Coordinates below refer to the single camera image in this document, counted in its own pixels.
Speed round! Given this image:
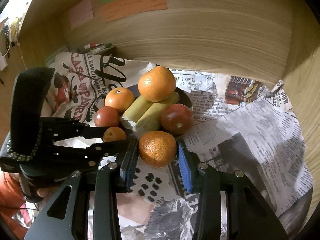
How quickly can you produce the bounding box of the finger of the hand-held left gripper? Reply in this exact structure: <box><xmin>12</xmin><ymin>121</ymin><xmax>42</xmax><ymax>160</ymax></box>
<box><xmin>41</xmin><ymin>117</ymin><xmax>111</xmax><ymax>143</ymax></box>
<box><xmin>52</xmin><ymin>139</ymin><xmax>132</xmax><ymax>172</ymax></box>

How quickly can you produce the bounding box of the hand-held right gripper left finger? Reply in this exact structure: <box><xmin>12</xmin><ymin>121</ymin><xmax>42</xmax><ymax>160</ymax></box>
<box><xmin>24</xmin><ymin>138</ymin><xmax>139</xmax><ymax>240</ymax></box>

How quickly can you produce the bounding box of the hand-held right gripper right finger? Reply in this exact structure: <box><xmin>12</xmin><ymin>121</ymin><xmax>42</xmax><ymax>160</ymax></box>
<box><xmin>176</xmin><ymin>139</ymin><xmax>288</xmax><ymax>240</ymax></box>

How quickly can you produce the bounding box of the small orange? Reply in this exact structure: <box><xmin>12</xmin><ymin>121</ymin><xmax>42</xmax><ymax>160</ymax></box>
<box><xmin>138</xmin><ymin>131</ymin><xmax>177</xmax><ymax>168</ymax></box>
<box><xmin>103</xmin><ymin>127</ymin><xmax>126</xmax><ymax>143</ymax></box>

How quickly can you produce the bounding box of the red tomato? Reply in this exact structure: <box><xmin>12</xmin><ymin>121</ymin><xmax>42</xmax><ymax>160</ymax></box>
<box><xmin>94</xmin><ymin>106</ymin><xmax>121</xmax><ymax>128</ymax></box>
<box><xmin>160</xmin><ymin>104</ymin><xmax>193</xmax><ymax>135</ymax></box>

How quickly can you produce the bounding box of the medium orange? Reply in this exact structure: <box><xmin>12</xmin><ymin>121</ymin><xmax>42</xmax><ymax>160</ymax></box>
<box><xmin>105</xmin><ymin>87</ymin><xmax>135</xmax><ymax>114</ymax></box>

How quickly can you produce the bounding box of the yellow banana piece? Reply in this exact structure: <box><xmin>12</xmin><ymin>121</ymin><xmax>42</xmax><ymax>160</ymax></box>
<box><xmin>121</xmin><ymin>95</ymin><xmax>153</xmax><ymax>128</ymax></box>
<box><xmin>131</xmin><ymin>92</ymin><xmax>180</xmax><ymax>133</ymax></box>

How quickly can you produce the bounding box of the dark grey plate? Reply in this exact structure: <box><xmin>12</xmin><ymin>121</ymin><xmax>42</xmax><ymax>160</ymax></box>
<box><xmin>117</xmin><ymin>86</ymin><xmax>194</xmax><ymax>137</ymax></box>

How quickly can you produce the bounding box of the large orange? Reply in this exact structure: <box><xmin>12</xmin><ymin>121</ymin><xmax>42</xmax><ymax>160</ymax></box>
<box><xmin>138</xmin><ymin>66</ymin><xmax>177</xmax><ymax>102</ymax></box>

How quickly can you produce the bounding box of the person's left forearm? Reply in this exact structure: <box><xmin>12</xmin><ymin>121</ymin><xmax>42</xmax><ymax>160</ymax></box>
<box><xmin>0</xmin><ymin>172</ymin><xmax>37</xmax><ymax>232</ymax></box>

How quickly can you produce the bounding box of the newspaper-print cloth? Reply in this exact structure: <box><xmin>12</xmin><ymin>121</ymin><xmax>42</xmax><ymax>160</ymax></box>
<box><xmin>47</xmin><ymin>51</ymin><xmax>314</xmax><ymax>240</ymax></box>

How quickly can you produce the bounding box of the dark polka-dot pouch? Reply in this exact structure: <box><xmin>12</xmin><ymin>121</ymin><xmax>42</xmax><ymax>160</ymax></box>
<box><xmin>1</xmin><ymin>25</ymin><xmax>13</xmax><ymax>47</ymax></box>

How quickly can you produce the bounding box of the pink sticky note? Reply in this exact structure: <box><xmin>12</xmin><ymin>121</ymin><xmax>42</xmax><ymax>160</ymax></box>
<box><xmin>69</xmin><ymin>0</ymin><xmax>95</xmax><ymax>29</ymax></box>

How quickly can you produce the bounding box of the orange sticky note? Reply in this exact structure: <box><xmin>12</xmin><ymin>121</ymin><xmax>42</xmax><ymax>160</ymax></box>
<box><xmin>99</xmin><ymin>0</ymin><xmax>168</xmax><ymax>23</ymax></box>

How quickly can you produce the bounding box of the wooden desk hutch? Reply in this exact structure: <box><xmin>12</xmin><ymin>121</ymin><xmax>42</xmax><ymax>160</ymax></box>
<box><xmin>0</xmin><ymin>0</ymin><xmax>320</xmax><ymax>170</ymax></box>

